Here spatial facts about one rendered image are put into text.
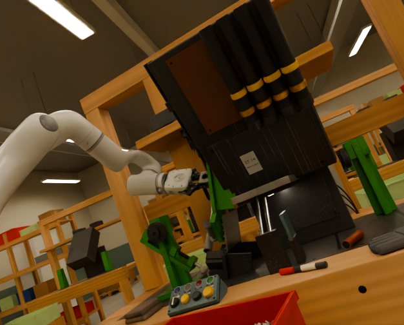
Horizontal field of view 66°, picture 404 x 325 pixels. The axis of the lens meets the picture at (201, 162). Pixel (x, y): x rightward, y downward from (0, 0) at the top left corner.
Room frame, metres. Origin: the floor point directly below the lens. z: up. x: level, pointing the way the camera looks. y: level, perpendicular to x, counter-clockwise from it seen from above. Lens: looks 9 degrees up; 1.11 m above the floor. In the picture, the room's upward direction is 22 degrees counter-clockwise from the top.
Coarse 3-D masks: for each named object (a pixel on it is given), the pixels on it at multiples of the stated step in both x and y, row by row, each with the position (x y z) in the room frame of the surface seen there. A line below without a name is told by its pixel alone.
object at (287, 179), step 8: (288, 176) 0.78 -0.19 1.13; (272, 184) 0.79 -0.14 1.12; (280, 184) 0.79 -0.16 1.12; (288, 184) 0.80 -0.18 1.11; (248, 192) 0.81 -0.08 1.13; (256, 192) 0.81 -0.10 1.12; (264, 192) 0.80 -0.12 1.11; (272, 192) 0.81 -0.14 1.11; (232, 200) 0.83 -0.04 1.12; (240, 200) 0.82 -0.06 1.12; (248, 200) 0.95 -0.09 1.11
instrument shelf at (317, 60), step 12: (324, 48) 1.10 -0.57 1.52; (300, 60) 1.13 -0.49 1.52; (312, 60) 1.12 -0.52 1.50; (324, 60) 1.17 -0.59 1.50; (312, 72) 1.26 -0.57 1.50; (324, 72) 1.33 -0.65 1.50; (156, 132) 1.34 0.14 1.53; (168, 132) 1.33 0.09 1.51; (144, 144) 1.37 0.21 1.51; (156, 144) 1.42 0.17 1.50
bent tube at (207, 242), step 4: (204, 172) 1.16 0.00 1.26; (200, 176) 1.15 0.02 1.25; (204, 176) 1.17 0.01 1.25; (200, 180) 1.14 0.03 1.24; (204, 180) 1.14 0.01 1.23; (208, 188) 1.18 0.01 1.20; (208, 192) 1.20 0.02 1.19; (212, 212) 1.21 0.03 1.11; (208, 236) 1.13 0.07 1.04; (208, 240) 1.12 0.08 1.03; (204, 244) 1.12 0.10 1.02; (208, 244) 1.11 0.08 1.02; (212, 244) 1.12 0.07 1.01; (204, 248) 1.10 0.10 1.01; (208, 248) 1.10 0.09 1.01; (212, 248) 1.11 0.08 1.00; (204, 252) 1.12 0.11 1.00
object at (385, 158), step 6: (396, 90) 7.17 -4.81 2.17; (402, 90) 7.26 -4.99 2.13; (384, 96) 7.38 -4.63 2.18; (372, 102) 7.31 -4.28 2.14; (378, 102) 7.29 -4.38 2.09; (360, 108) 7.70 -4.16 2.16; (372, 132) 7.70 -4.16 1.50; (378, 132) 7.28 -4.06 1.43; (372, 138) 7.71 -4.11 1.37; (378, 138) 7.34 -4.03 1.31; (378, 144) 7.70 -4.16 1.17; (384, 144) 7.28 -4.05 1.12; (378, 150) 7.73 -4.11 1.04; (384, 156) 7.35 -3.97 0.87; (384, 162) 7.36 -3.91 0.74
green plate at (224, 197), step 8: (208, 168) 1.02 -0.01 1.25; (208, 176) 1.03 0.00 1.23; (216, 184) 1.03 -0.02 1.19; (216, 192) 1.04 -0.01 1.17; (224, 192) 1.03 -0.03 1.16; (216, 200) 1.04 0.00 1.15; (224, 200) 1.03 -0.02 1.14; (216, 208) 1.04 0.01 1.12; (224, 208) 1.03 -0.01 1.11; (232, 208) 1.03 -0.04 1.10
